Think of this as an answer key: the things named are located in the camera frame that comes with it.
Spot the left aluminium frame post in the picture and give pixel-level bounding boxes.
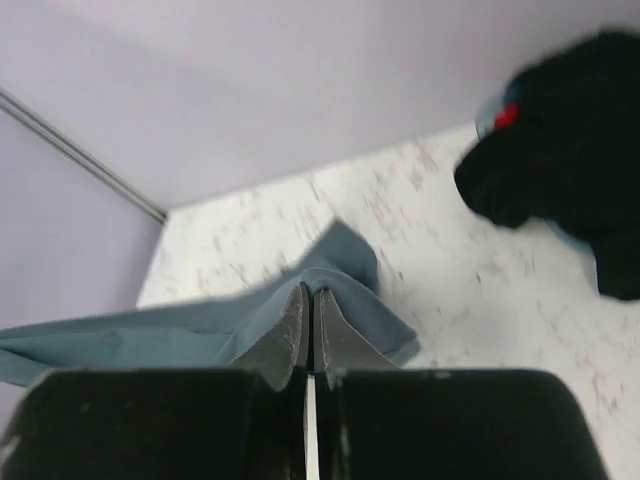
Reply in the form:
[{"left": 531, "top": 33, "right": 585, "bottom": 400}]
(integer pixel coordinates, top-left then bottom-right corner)
[{"left": 1, "top": 89, "right": 167, "bottom": 224}]

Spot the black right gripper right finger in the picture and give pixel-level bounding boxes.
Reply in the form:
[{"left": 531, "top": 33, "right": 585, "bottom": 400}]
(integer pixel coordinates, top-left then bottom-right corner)
[{"left": 313, "top": 290, "right": 607, "bottom": 479}]

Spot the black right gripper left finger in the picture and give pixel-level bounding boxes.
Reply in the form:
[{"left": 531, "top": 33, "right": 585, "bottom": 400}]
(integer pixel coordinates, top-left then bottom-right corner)
[{"left": 1, "top": 284, "right": 310, "bottom": 479}]

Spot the grey-blue t shirt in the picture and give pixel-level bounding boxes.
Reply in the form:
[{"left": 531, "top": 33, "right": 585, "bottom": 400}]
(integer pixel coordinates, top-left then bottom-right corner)
[{"left": 1, "top": 221, "right": 420, "bottom": 387}]

